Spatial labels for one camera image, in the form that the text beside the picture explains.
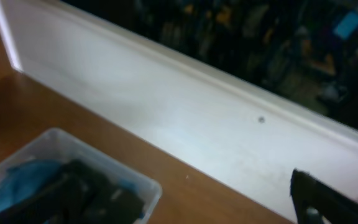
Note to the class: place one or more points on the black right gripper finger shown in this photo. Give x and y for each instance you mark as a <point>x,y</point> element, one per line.
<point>315,202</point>

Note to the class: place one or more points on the black garment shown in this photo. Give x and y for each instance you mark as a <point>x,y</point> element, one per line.
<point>77,194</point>

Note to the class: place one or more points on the blue shirt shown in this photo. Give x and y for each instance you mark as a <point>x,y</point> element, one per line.
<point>25,180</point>

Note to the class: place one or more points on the white table edge board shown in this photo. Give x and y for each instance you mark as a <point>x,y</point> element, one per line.
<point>237,133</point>

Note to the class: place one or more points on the clear plastic storage bin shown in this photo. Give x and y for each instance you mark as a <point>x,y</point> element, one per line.
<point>57,144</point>

